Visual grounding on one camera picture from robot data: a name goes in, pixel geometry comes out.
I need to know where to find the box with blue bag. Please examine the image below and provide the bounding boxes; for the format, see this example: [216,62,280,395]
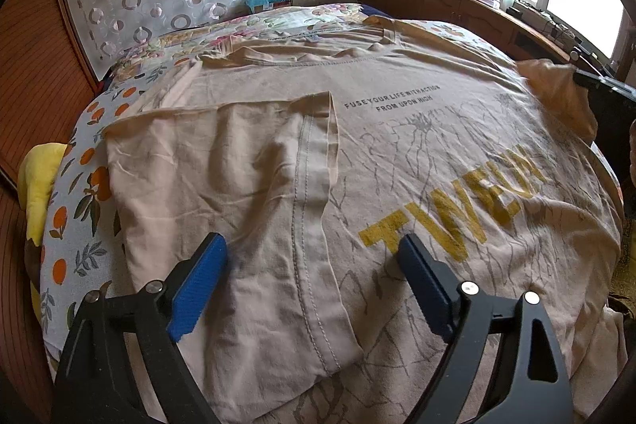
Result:
[243,0,294,12]

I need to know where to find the yellow plush toy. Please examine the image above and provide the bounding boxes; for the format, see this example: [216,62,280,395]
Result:
[17,143,68,320]

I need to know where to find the black gadget with metal caps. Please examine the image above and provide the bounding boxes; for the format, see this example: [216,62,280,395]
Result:
[569,48,617,74]

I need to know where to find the navy bedsheet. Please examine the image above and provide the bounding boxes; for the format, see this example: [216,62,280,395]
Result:
[360,2,398,20]

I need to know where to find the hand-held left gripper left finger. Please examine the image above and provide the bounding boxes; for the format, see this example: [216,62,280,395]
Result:
[50,232,229,424]

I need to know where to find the floral quilt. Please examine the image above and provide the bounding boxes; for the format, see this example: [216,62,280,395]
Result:
[107,2,478,72]

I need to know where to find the beige printed t-shirt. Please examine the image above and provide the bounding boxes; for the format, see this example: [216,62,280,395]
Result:
[102,14,627,424]

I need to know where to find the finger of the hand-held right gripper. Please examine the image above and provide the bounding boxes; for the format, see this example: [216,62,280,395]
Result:
[572,69,609,88]

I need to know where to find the orange fruit print blanket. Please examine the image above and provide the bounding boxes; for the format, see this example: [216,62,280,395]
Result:
[40,71,150,355]

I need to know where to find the wooden window cabinet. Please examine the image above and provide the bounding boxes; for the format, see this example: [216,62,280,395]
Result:
[355,0,577,67]

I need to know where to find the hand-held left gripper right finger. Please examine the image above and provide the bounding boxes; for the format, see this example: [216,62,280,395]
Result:
[395,232,572,424]

